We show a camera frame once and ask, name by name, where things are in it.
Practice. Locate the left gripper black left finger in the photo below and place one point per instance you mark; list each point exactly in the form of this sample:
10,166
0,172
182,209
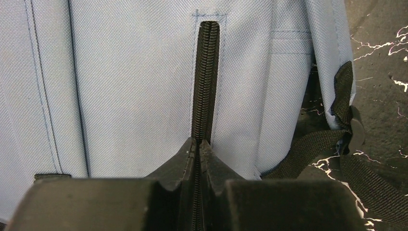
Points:
161,201

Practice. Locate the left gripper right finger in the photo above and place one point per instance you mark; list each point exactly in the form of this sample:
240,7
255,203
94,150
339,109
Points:
231,203

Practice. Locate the blue student backpack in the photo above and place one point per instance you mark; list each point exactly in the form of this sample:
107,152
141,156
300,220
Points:
280,89

